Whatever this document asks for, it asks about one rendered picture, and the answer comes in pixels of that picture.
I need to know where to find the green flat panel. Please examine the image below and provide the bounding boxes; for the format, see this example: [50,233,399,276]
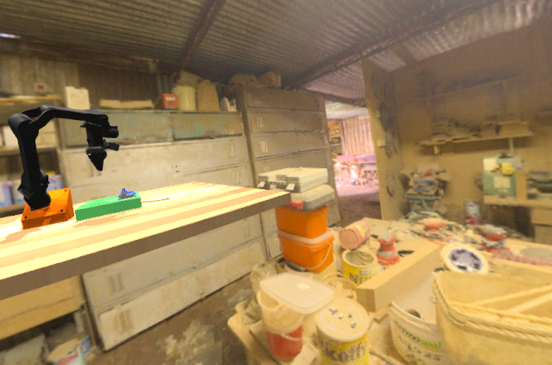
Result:
[75,192,142,222]

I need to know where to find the grey micro servo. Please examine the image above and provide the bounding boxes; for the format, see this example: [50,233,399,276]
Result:
[117,190,170,203]

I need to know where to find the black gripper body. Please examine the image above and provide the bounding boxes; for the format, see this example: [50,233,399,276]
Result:
[85,136,107,156]

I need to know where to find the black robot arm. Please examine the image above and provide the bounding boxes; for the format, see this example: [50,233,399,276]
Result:
[8,104,119,211]

